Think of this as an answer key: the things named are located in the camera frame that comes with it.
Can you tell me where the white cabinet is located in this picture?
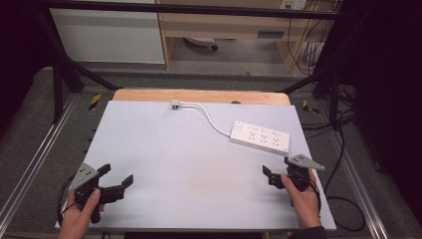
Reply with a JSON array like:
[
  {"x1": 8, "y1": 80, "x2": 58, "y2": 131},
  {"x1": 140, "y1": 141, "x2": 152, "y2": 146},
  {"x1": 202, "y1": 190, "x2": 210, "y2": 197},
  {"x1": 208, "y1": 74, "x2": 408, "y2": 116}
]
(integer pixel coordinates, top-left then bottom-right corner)
[{"x1": 49, "y1": 8, "x2": 166, "y2": 65}]

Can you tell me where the wooden table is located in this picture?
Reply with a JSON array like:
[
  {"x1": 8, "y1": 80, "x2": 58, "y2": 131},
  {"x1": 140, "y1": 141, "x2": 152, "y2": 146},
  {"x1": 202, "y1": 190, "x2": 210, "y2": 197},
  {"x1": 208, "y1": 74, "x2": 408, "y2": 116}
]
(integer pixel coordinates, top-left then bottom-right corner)
[{"x1": 111, "y1": 88, "x2": 293, "y2": 107}]

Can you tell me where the aluminium rail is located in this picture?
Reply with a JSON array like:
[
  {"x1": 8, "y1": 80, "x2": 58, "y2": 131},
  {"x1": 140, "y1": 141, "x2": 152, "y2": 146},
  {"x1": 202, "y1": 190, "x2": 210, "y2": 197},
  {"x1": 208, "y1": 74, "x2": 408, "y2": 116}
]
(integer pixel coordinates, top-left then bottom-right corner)
[
  {"x1": 326, "y1": 127, "x2": 390, "y2": 239},
  {"x1": 0, "y1": 94, "x2": 80, "y2": 227}
]

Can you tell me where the wooden desk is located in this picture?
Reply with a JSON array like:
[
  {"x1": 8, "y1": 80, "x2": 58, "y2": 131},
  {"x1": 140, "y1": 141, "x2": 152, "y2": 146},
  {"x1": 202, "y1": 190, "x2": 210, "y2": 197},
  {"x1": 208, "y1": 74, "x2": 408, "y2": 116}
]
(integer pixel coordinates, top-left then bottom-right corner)
[{"x1": 155, "y1": 0, "x2": 336, "y2": 73}]

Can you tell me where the white power strip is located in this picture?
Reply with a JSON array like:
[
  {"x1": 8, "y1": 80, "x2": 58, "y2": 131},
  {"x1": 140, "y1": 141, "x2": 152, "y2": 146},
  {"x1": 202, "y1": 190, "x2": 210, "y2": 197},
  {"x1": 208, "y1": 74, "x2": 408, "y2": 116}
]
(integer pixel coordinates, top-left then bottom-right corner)
[{"x1": 229, "y1": 119, "x2": 291, "y2": 156}]

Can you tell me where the person's left hand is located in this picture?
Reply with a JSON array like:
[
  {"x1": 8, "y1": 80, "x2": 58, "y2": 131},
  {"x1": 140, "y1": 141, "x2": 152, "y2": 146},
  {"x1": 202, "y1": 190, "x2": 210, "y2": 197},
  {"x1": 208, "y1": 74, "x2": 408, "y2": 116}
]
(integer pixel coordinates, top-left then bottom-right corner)
[{"x1": 58, "y1": 188, "x2": 106, "y2": 239}]

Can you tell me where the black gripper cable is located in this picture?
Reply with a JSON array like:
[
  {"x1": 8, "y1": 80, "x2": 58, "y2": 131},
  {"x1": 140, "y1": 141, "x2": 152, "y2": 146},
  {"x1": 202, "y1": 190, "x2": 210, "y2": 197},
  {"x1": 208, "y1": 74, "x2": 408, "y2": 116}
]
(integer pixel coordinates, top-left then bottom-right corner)
[
  {"x1": 317, "y1": 125, "x2": 366, "y2": 233},
  {"x1": 56, "y1": 174, "x2": 77, "y2": 227}
]

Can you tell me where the black metal frame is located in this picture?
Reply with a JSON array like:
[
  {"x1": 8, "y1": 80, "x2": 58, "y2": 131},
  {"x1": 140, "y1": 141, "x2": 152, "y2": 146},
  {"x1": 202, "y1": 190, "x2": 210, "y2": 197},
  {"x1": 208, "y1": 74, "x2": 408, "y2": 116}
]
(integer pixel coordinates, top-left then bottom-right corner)
[{"x1": 32, "y1": 0, "x2": 344, "y2": 131}]

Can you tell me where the person's right hand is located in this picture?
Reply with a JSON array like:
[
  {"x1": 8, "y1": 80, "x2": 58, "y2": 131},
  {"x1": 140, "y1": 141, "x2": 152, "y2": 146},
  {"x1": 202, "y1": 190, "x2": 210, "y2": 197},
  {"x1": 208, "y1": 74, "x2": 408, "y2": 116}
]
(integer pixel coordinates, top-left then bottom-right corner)
[{"x1": 281, "y1": 168, "x2": 322, "y2": 230}]

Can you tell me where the office chair base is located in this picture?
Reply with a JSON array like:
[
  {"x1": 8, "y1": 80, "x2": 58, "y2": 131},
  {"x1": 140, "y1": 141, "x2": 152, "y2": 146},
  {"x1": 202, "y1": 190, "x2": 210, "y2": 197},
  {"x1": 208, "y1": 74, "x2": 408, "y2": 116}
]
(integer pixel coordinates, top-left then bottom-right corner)
[{"x1": 183, "y1": 36, "x2": 219, "y2": 52}]

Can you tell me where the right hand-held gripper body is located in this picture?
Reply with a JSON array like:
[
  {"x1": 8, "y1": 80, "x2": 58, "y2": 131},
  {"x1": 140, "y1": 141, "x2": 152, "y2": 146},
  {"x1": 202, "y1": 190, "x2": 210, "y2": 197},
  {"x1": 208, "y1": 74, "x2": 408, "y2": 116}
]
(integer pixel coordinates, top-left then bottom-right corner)
[{"x1": 286, "y1": 153, "x2": 325, "y2": 193}]

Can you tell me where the pale grey table mat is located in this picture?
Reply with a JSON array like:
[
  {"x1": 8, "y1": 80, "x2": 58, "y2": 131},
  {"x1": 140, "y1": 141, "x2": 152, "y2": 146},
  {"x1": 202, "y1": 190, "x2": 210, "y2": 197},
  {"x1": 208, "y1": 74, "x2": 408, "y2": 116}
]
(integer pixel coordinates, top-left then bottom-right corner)
[{"x1": 54, "y1": 100, "x2": 337, "y2": 232}]

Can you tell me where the white wall socket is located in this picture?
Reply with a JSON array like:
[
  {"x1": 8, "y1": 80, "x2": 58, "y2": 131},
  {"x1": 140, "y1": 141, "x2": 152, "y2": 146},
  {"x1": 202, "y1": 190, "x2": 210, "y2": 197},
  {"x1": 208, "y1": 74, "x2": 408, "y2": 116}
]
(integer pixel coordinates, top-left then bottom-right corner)
[{"x1": 279, "y1": 0, "x2": 308, "y2": 11}]

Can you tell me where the white power strip cable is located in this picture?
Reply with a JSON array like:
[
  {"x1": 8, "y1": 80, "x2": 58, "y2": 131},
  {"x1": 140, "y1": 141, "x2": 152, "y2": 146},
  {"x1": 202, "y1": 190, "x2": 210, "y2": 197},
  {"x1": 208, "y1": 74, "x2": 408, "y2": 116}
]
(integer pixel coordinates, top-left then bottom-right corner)
[{"x1": 180, "y1": 101, "x2": 232, "y2": 137}]

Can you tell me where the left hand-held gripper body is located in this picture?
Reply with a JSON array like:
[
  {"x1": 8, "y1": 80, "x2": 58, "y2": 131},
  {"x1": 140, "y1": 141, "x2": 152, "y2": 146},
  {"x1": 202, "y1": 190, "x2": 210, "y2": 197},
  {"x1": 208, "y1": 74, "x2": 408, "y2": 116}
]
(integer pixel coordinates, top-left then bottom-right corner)
[{"x1": 68, "y1": 162, "x2": 126, "y2": 224}]

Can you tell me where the bundle of black cables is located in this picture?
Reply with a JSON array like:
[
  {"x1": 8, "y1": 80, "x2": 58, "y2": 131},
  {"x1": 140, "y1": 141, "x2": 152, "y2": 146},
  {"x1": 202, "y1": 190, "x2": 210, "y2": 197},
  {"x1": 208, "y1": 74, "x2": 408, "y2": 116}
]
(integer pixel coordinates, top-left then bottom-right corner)
[{"x1": 286, "y1": 0, "x2": 332, "y2": 77}]

